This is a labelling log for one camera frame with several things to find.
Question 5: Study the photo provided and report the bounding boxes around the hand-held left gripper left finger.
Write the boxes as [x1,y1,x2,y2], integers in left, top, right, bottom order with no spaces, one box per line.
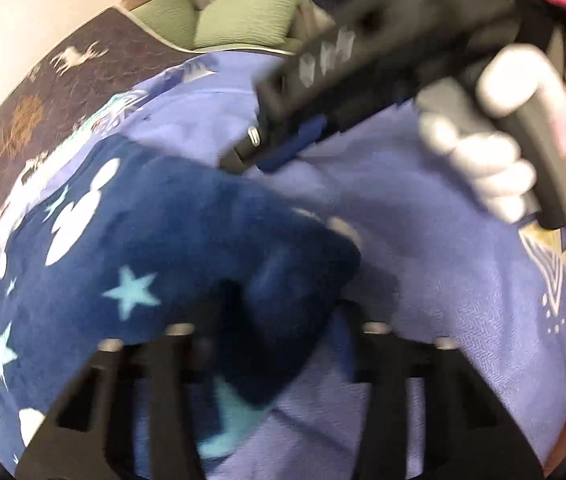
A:
[16,325,204,480]

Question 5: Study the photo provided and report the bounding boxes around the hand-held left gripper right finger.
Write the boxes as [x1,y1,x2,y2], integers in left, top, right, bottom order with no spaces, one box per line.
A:
[335,310,546,480]

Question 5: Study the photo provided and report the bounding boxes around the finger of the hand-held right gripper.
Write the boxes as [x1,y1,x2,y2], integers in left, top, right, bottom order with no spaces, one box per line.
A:
[219,110,329,175]

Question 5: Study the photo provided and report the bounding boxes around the navy fleece star print pajama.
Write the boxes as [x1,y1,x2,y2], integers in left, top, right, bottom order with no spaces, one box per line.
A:
[0,135,364,461]

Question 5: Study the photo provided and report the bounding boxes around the person's right hand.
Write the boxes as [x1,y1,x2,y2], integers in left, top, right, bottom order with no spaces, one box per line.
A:
[419,44,566,267]

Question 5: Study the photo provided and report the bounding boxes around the purple printed bedsheet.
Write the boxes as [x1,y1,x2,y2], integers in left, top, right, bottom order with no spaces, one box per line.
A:
[0,52,566,480]

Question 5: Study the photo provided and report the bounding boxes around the large green pillow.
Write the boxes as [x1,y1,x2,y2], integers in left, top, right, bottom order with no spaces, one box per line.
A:
[194,0,305,52]

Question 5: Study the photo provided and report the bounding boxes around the small green pillow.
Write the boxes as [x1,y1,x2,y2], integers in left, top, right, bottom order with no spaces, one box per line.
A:
[130,0,201,51]

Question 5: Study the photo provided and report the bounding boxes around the dark deer print mattress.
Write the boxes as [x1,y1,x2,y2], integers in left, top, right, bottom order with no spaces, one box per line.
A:
[0,6,194,261]

